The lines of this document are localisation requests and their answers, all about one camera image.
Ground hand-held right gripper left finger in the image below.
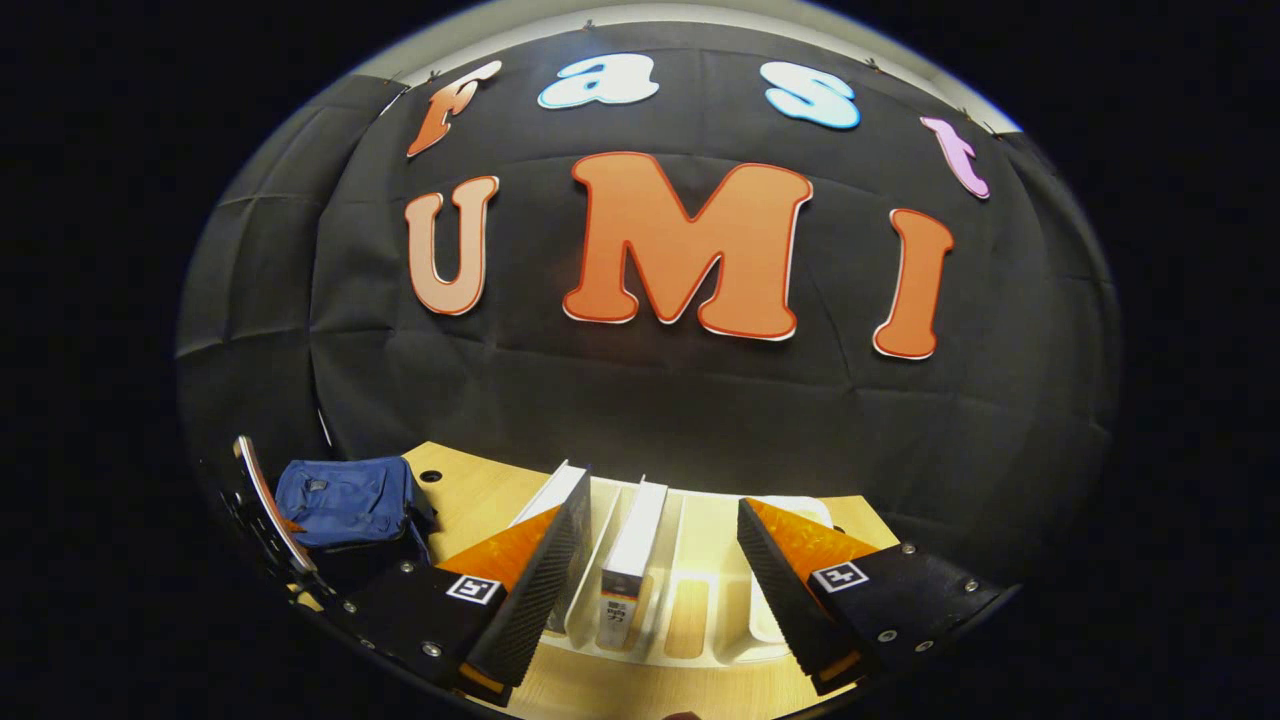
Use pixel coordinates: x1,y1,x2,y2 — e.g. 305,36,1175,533
322,505,578,709

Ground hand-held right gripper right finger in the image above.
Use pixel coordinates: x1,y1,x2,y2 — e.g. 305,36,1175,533
738,497,1023,697

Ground blue schoolbag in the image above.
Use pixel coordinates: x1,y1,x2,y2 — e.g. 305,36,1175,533
274,455,441,591

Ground white bookshelf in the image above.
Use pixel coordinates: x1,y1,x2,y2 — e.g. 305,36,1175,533
540,474,837,669

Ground white book with dark cover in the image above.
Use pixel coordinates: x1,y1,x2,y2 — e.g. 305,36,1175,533
596,477,670,652
510,459,595,633

